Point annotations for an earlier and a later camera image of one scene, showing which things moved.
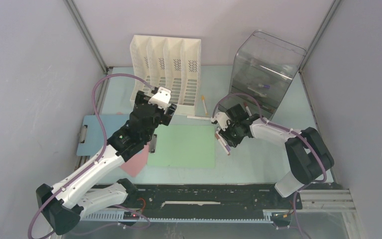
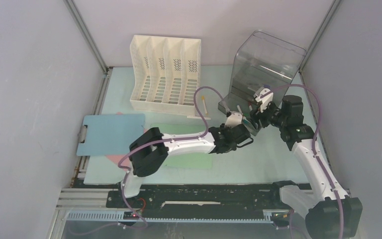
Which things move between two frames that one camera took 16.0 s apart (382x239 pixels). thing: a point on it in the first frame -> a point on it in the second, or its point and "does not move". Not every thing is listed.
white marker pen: [198, 117] does not move
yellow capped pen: [205, 105] does not move
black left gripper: [164, 118] -> [222, 127]
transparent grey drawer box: [263, 66] does not move
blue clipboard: [92, 139] does not move
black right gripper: [232, 142] -> [256, 115]
